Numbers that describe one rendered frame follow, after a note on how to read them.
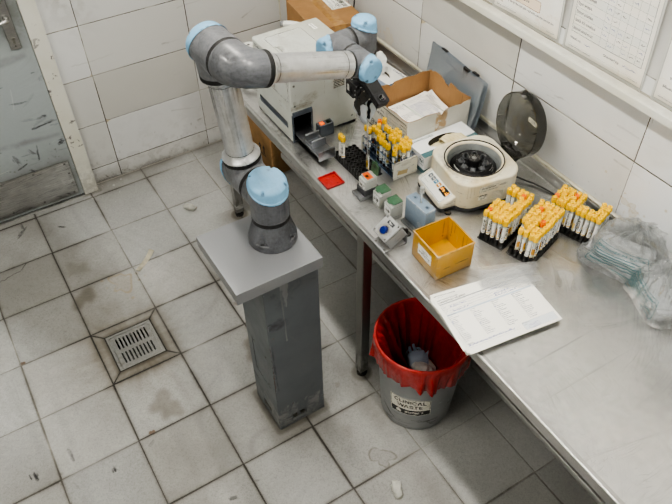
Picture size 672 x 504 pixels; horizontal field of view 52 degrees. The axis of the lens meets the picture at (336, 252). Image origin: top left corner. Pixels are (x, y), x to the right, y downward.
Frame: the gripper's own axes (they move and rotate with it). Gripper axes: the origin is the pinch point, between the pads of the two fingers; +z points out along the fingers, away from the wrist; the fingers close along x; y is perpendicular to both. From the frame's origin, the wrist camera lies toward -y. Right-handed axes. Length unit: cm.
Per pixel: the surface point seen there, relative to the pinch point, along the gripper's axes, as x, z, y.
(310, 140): 9.2, 17.7, 22.5
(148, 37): 21, 37, 161
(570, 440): 15, 21, -112
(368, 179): 6.4, 14.1, -10.4
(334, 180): 11.4, 21.6, 3.0
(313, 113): 3.6, 12.4, 29.4
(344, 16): -37, 5, 71
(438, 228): 0.9, 15.1, -40.4
